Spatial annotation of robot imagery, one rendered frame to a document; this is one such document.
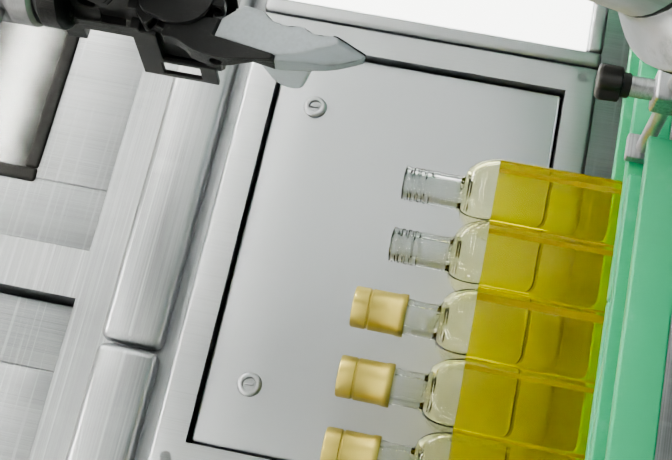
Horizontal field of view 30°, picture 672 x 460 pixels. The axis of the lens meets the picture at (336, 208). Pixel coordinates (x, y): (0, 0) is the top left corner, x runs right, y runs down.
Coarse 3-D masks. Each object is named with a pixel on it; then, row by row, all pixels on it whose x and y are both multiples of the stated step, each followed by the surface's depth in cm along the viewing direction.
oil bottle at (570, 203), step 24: (480, 168) 104; (504, 168) 104; (528, 168) 104; (552, 168) 104; (480, 192) 103; (504, 192) 103; (528, 192) 103; (552, 192) 103; (576, 192) 103; (600, 192) 103; (480, 216) 103; (504, 216) 102; (528, 216) 102; (552, 216) 102; (576, 216) 102; (600, 216) 102; (600, 240) 102
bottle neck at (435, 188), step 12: (408, 168) 106; (408, 180) 105; (420, 180) 105; (432, 180) 105; (444, 180) 105; (456, 180) 105; (408, 192) 105; (420, 192) 105; (432, 192) 105; (444, 192) 105; (456, 192) 105; (432, 204) 106; (444, 204) 105; (456, 204) 105
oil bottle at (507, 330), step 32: (448, 320) 99; (480, 320) 99; (512, 320) 99; (544, 320) 99; (576, 320) 99; (448, 352) 100; (480, 352) 98; (512, 352) 98; (544, 352) 98; (576, 352) 98
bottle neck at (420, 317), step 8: (408, 304) 101; (416, 304) 101; (424, 304) 101; (432, 304) 102; (408, 312) 101; (416, 312) 101; (424, 312) 101; (432, 312) 101; (408, 320) 101; (416, 320) 101; (424, 320) 100; (432, 320) 100; (408, 328) 101; (416, 328) 101; (424, 328) 101; (432, 328) 100; (424, 336) 101
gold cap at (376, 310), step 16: (368, 288) 102; (352, 304) 101; (368, 304) 101; (384, 304) 101; (400, 304) 101; (352, 320) 101; (368, 320) 101; (384, 320) 101; (400, 320) 100; (400, 336) 101
